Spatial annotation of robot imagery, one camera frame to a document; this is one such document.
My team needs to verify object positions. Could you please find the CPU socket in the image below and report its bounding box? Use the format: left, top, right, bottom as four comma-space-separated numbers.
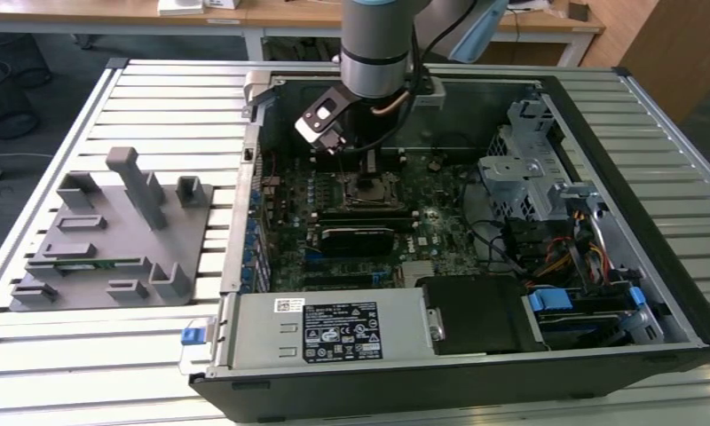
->
341, 170, 407, 212

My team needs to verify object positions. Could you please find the black graphics card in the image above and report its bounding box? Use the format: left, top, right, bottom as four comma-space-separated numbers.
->
318, 226, 397, 259

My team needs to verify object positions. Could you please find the green motherboard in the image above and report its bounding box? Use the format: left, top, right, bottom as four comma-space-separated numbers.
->
251, 148, 514, 295

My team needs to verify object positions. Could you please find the silver drive cage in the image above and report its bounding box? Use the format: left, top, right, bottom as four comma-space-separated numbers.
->
477, 98, 573, 223

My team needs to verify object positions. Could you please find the silver chipset heatsink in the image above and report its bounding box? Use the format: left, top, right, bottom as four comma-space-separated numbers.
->
399, 260, 438, 286

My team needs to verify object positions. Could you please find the silver power supply black label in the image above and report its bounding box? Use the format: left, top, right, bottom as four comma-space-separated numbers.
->
206, 287, 446, 370

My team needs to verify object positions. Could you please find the black plastic shroud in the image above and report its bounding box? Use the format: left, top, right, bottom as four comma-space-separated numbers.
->
418, 273, 549, 357

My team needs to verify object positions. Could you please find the white cardboard box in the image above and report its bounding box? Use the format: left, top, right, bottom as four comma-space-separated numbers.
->
155, 0, 206, 18

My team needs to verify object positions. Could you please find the hard disk in blue carrier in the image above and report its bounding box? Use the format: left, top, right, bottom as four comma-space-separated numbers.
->
525, 286, 650, 351

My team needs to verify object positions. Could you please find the grey parts rack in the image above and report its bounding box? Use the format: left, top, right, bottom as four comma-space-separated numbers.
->
7, 146, 215, 312

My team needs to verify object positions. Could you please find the silver support bar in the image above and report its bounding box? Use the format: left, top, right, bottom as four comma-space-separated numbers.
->
558, 182, 634, 289

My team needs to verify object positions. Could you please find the blue case latch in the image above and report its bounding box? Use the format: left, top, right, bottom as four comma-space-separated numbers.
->
178, 326, 206, 348

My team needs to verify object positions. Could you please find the black open PC case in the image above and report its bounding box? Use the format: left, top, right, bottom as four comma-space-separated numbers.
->
186, 68, 710, 423

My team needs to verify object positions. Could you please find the wooden cabinet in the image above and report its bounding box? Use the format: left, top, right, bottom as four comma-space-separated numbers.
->
578, 0, 710, 128

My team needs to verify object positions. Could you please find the black round bin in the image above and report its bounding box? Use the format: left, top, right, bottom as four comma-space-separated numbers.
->
0, 33, 55, 139

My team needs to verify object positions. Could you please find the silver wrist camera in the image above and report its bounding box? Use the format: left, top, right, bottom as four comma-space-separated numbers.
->
413, 77, 450, 108
291, 85, 351, 155

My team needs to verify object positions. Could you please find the silver case bracket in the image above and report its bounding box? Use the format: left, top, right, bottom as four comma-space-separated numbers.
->
239, 70, 285, 122

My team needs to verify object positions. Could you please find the orange yellow wire bundle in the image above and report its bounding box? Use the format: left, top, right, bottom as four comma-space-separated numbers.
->
521, 211, 611, 288

